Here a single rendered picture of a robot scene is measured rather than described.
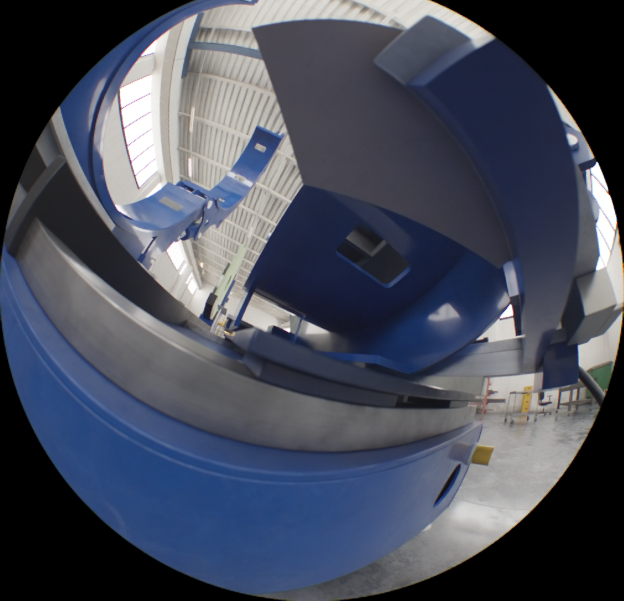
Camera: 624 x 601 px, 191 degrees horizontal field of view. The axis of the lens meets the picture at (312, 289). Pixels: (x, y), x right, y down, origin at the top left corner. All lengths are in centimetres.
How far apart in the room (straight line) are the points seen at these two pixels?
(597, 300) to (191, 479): 52
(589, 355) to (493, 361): 1099
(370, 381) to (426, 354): 63
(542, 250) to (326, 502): 27
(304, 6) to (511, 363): 902
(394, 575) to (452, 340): 89
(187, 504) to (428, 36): 37
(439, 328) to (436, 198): 63
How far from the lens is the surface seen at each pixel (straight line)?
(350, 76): 21
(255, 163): 522
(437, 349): 79
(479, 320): 76
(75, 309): 22
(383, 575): 85
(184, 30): 984
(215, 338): 172
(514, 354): 78
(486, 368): 79
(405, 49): 18
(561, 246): 16
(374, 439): 27
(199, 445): 16
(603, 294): 44
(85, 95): 121
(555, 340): 56
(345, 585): 78
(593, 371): 1034
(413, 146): 22
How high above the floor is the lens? 65
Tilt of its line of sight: 24 degrees up
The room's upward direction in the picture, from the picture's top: 20 degrees clockwise
